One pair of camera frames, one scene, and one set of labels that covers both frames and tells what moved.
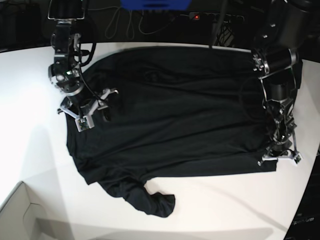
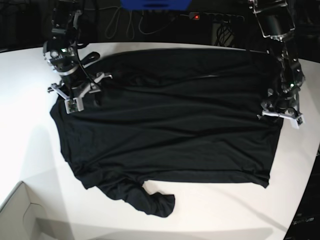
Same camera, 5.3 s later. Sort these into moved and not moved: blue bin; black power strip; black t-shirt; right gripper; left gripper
Moved: right gripper; left gripper
Not moved: black t-shirt; black power strip; blue bin
